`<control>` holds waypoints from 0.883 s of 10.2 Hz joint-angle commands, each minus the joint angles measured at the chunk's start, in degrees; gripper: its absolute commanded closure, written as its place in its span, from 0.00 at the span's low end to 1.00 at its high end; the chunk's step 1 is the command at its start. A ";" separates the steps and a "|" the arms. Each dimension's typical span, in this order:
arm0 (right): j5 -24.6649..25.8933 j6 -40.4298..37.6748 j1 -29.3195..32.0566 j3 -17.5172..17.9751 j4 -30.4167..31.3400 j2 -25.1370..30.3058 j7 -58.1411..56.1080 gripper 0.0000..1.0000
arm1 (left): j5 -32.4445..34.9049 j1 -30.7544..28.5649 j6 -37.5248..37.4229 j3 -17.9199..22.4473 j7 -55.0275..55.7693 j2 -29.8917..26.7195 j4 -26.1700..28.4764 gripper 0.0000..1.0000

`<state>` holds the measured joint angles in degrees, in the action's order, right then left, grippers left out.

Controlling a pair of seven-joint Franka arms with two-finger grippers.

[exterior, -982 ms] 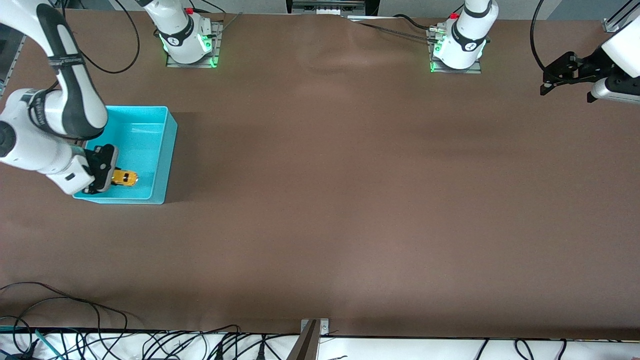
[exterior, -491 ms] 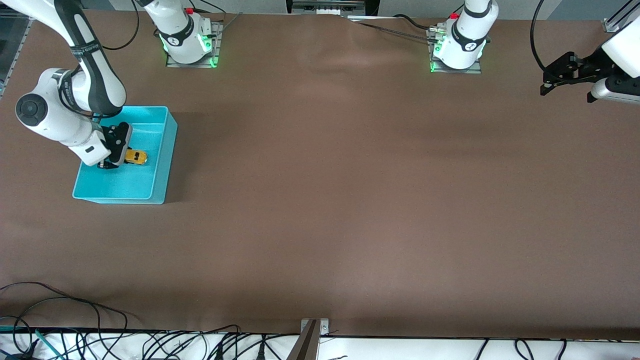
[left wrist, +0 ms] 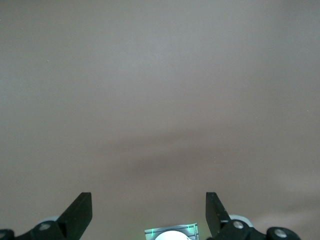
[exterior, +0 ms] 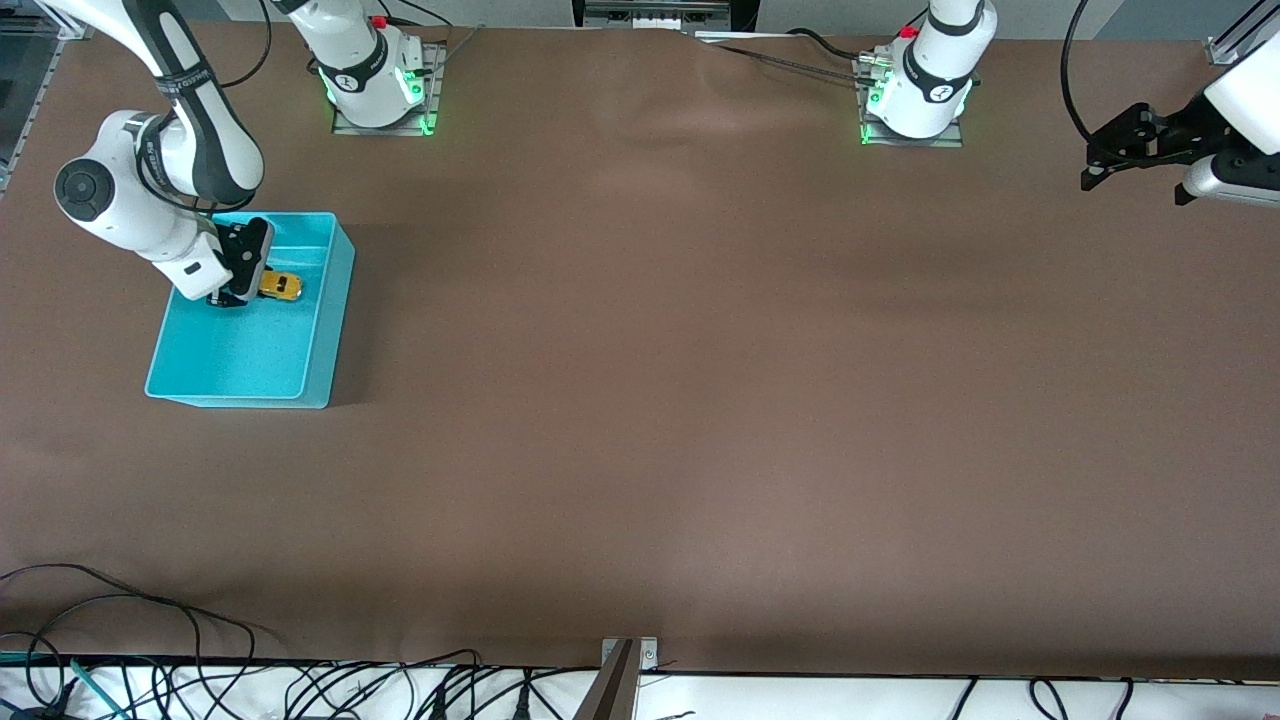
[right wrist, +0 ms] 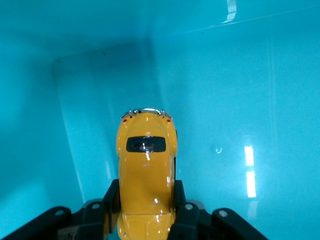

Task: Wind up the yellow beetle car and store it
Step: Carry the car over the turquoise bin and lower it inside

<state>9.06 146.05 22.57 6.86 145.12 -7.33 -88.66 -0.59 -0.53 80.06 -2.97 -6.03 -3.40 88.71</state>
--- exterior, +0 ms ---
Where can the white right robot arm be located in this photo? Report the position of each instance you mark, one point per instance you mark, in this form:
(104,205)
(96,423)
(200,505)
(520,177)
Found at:
(130,200)

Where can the small metal clamp plate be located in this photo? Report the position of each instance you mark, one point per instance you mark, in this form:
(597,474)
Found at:
(650,655)

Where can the teal plastic storage bin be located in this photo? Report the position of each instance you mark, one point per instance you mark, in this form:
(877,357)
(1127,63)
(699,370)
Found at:
(250,345)

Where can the black power plug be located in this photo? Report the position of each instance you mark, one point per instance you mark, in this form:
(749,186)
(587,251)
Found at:
(437,702)
(522,702)

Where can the grey aluminium bar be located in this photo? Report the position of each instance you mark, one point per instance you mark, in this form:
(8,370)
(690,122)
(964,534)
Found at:
(610,695)

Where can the grey metal frame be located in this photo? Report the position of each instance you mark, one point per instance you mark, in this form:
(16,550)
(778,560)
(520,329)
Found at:
(30,22)

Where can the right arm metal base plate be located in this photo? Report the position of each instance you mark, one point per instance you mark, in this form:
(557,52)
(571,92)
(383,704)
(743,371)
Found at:
(432,100)

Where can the aluminium profile rail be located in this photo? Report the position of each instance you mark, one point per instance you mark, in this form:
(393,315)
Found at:
(1218,48)

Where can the white power strip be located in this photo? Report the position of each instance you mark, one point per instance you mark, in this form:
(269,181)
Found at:
(650,15)

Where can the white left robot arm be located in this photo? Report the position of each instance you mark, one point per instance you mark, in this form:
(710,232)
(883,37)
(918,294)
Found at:
(930,70)

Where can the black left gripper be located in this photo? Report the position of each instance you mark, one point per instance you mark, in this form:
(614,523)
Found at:
(1184,131)

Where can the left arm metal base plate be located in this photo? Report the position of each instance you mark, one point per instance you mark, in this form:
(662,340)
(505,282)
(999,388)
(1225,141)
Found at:
(952,140)

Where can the yellow beetle toy car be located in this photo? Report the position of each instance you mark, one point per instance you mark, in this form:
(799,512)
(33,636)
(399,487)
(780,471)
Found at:
(283,287)

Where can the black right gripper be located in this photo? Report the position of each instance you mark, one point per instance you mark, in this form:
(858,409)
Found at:
(246,251)

